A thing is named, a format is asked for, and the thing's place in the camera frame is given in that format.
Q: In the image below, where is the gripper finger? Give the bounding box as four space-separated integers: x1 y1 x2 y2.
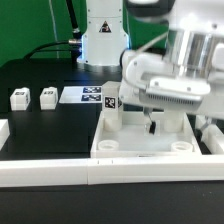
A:
200 117 213 133
143 107 156 134

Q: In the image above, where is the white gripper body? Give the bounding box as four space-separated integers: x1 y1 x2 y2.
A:
119 50 224 119

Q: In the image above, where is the white square tabletop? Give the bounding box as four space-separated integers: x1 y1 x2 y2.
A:
90 111 201 158

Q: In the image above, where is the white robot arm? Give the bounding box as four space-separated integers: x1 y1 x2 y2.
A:
77 0 224 119

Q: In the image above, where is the white U-shaped obstacle fence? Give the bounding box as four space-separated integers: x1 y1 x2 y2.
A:
0 119 224 187

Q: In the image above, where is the white marker sheet with tags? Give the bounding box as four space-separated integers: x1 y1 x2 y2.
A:
59 86 102 104

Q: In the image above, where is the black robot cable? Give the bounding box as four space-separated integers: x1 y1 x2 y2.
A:
22 0 83 61

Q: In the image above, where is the thin white cable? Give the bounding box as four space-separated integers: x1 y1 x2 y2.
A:
48 0 58 42

